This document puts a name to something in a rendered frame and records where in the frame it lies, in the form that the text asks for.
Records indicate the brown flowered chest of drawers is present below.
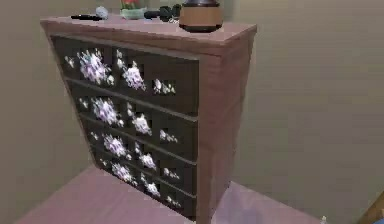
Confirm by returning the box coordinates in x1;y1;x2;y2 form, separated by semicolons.
39;14;258;224

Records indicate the brown and black round vase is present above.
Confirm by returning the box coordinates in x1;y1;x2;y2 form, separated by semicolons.
178;0;224;34

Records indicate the black lumpy object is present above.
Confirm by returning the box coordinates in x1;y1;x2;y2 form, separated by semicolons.
143;3;183;24

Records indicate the green bowl with red plant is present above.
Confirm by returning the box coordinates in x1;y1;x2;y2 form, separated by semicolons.
119;0;148;21

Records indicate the grey round lump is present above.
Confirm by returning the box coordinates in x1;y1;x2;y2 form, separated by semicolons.
95;6;110;20

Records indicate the black remote control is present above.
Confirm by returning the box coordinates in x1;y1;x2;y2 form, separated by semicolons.
70;14;103;22

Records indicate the brown wooden furniture corner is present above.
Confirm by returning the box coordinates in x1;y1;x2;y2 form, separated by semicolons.
357;192;384;224

